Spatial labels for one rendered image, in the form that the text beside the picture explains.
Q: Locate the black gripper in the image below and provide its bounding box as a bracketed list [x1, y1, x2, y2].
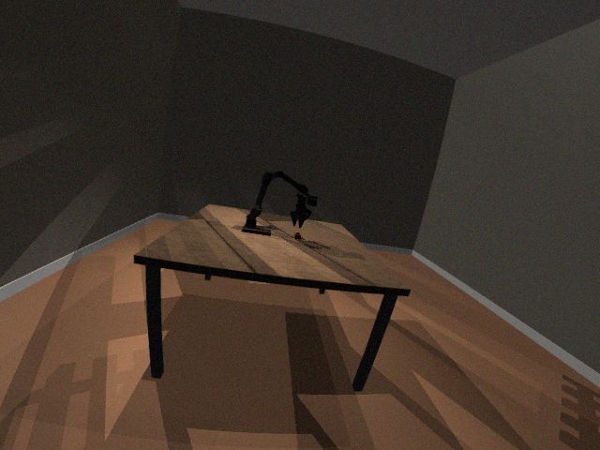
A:
[290, 203, 309, 228]

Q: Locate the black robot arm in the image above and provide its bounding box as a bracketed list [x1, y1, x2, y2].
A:
[245, 172, 318, 229]

